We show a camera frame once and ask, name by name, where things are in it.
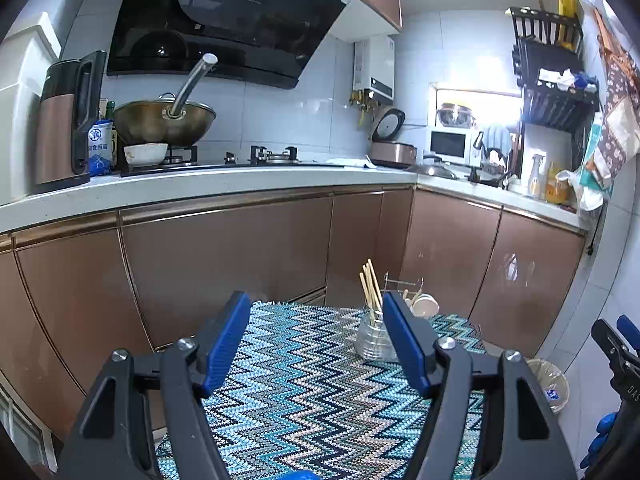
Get black gas stove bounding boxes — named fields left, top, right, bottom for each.
left=120, top=145, right=329, bottom=177

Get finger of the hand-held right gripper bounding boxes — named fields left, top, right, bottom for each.
left=617, top=315, right=640, bottom=349
left=591, top=318, right=633, bottom=386

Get blue zigzag mat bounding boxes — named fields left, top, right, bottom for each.
left=155, top=301, right=489, bottom=480

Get white cup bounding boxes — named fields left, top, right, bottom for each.
left=413, top=293, right=440, bottom=319

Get copper black kettle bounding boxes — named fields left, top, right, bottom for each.
left=33, top=50, right=108, bottom=194

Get dark frying pan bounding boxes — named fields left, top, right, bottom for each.
left=467, top=164, right=514, bottom=189

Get copper base cabinets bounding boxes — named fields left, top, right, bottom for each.
left=0, top=185, right=589, bottom=467

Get yellow gas valves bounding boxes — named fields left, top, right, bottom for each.
left=348, top=90, right=381, bottom=129

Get brass wok with steel handle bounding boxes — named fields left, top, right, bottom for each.
left=112, top=53, right=219, bottom=147

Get white bowl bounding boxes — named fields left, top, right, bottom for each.
left=123, top=142, right=170, bottom=168

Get yellow bottle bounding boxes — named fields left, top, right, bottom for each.
left=545, top=162, right=571, bottom=205

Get white water heater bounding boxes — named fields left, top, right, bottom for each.
left=352, top=35, right=396, bottom=99

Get copper rice cooker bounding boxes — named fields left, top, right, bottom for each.
left=368, top=107, right=419, bottom=170

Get brown floral apron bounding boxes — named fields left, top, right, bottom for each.
left=582, top=7, right=640, bottom=182

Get white kitchen countertop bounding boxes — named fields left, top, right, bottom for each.
left=0, top=161, right=591, bottom=237

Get blue white salt bag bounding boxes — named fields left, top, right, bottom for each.
left=87, top=120, right=117, bottom=177

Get glass jar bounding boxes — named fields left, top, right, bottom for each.
left=354, top=273, right=441, bottom=363

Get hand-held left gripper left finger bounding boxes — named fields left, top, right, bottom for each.
left=60, top=290, right=252, bottom=480

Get person's right hand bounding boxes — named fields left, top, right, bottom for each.
left=580, top=409, right=626, bottom=472

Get black range hood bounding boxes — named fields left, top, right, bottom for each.
left=106, top=0, right=351, bottom=91

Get trash bin with plastic liner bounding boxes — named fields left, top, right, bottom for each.
left=524, top=358, right=571, bottom=414

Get window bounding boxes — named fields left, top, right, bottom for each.
left=428, top=83, right=524, bottom=176

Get white plastic bags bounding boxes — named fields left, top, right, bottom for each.
left=556, top=110, right=616, bottom=214

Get steel pot lid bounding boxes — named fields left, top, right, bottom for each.
left=405, top=155, right=459, bottom=181

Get clear spray bottle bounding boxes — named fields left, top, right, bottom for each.
left=527, top=153, right=547, bottom=200

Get white microwave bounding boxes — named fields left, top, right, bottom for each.
left=422, top=127, right=484, bottom=166

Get grey-blue towel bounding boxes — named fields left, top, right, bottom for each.
left=474, top=122, right=515, bottom=159

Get black dish rack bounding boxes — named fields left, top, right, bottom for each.
left=505, top=6, right=601, bottom=131

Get steel pot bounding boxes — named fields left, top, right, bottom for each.
left=435, top=102, right=476, bottom=129

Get white cloth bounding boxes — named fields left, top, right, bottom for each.
left=324, top=157, right=379, bottom=169

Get yellow roll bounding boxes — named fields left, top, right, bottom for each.
left=557, top=0, right=584, bottom=51

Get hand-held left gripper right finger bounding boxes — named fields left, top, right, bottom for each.
left=382, top=291, right=576, bottom=480

